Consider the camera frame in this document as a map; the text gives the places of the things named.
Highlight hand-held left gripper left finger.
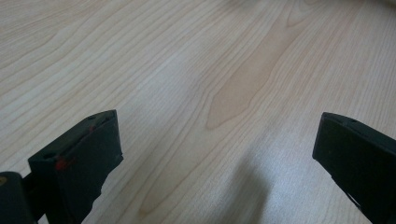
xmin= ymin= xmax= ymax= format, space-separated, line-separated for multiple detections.
xmin=27 ymin=108 xmax=125 ymax=224

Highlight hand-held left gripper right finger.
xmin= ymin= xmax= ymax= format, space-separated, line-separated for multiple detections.
xmin=311 ymin=111 xmax=396 ymax=224

